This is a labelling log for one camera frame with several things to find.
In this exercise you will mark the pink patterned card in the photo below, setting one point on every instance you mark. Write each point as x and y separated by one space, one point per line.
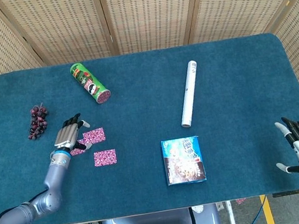
74 152
95 136
105 158

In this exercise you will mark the woven rattan folding screen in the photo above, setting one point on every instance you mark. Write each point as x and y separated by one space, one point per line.
150 12

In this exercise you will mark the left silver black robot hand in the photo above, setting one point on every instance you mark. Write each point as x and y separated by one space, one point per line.
67 134

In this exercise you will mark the white metal post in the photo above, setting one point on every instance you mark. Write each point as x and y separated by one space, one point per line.
231 215

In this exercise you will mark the green Pringles can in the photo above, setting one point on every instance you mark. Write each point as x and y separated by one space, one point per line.
89 84

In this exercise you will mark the blue chocolate cookie box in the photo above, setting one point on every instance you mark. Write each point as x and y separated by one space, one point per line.
183 160

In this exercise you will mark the red and white checkered cloth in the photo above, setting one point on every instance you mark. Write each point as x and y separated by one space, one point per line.
240 201

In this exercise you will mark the dark red grape bunch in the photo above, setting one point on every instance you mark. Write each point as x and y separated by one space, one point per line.
37 121

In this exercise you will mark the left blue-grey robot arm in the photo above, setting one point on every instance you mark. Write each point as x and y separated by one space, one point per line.
52 178

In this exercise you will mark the white cling film roll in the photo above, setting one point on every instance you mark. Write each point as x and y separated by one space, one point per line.
189 94

